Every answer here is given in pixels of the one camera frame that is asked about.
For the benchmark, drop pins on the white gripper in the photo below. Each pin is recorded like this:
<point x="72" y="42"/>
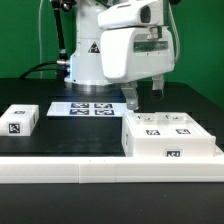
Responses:
<point x="136" y="44"/>

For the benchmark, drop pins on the white cabinet door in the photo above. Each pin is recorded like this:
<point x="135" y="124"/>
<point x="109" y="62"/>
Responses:
<point x="181" y="125"/>
<point x="144" y="125"/>

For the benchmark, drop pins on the white cabinet body box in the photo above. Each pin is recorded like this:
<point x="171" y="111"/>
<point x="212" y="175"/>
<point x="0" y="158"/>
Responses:
<point x="165" y="146"/>

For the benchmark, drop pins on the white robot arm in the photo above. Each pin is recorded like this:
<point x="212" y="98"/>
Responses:
<point x="86" y="72"/>

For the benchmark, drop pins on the white cabinet top block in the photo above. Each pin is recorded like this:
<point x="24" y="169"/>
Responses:
<point x="19" y="120"/>

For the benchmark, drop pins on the white base tag plate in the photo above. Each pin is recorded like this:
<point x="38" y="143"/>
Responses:
<point x="86" y="109"/>

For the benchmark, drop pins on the white L-shaped fence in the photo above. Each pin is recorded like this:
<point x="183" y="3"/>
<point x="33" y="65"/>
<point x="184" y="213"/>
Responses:
<point x="111" y="169"/>

